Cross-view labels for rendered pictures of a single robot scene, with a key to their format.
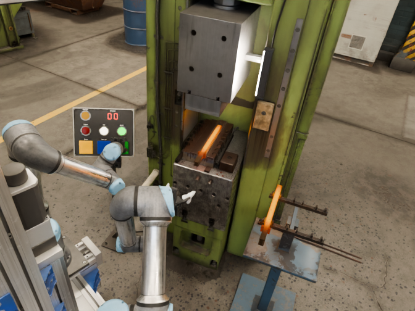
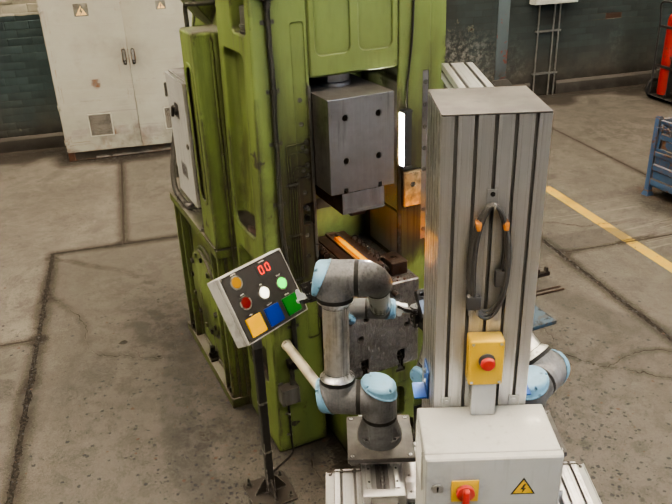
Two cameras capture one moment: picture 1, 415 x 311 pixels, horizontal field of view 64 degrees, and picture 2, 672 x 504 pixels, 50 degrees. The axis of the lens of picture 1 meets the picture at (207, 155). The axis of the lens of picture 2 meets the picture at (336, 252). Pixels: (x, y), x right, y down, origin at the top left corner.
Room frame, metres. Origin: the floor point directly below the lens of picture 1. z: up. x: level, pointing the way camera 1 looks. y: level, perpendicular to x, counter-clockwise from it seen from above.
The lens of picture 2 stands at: (-0.53, 1.99, 2.46)
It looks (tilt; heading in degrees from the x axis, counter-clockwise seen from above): 26 degrees down; 320
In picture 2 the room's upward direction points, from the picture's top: 2 degrees counter-clockwise
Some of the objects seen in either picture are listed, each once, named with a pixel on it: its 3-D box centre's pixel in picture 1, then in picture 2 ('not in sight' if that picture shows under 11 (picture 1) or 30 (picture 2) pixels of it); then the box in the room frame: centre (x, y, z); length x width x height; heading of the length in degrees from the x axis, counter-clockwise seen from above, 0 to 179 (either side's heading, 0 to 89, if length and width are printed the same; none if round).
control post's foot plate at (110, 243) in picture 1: (119, 236); (269, 484); (1.65, 0.62, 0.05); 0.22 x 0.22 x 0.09; 74
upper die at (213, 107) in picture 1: (214, 89); (342, 185); (1.77, 0.00, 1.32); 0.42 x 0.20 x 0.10; 164
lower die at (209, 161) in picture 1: (209, 140); (344, 257); (1.77, 0.00, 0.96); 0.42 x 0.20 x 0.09; 164
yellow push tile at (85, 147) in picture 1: (86, 147); (256, 325); (1.50, 0.70, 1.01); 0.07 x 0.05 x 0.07; 99
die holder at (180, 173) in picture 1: (213, 173); (355, 302); (1.77, -0.06, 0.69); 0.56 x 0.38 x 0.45; 164
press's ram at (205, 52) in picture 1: (226, 49); (349, 130); (1.76, -0.04, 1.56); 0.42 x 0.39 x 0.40; 164
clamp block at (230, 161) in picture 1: (228, 161); (393, 263); (1.58, -0.13, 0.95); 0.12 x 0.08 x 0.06; 164
